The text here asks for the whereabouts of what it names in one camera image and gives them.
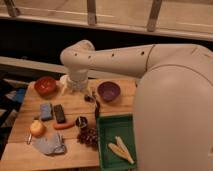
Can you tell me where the red bowl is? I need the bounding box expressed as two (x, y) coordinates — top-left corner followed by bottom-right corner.
(34, 76), (57, 97)

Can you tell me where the metal spoon handle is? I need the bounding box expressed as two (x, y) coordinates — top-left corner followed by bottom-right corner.
(26, 134), (32, 145)

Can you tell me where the purple bowl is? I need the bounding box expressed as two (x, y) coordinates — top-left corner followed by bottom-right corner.
(97, 81), (121, 102)

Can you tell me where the grey-blue cloth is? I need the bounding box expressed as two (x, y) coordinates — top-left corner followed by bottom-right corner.
(33, 133), (66, 155)

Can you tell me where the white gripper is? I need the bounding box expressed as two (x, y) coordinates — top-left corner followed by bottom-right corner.
(59, 69), (97, 101)

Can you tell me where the black knife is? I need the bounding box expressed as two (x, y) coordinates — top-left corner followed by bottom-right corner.
(94, 100), (100, 119)

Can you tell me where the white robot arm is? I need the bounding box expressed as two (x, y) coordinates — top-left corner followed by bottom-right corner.
(60, 40), (213, 171)

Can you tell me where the small dark round can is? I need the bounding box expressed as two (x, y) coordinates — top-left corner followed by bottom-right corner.
(75, 116), (88, 129)

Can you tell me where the blue sponge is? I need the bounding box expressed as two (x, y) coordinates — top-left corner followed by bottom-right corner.
(40, 103), (53, 121)

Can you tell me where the green plastic tray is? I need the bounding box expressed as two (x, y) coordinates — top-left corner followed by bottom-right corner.
(97, 114), (137, 171)

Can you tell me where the bunch of dark grapes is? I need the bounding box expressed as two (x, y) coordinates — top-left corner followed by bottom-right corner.
(77, 127), (98, 149)

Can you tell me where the black eraser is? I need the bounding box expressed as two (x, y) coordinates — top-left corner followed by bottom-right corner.
(53, 104), (66, 123)

